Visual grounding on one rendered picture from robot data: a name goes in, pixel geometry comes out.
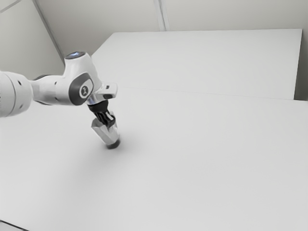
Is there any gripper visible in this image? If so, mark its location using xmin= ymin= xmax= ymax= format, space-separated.
xmin=87 ymin=101 xmax=117 ymax=128

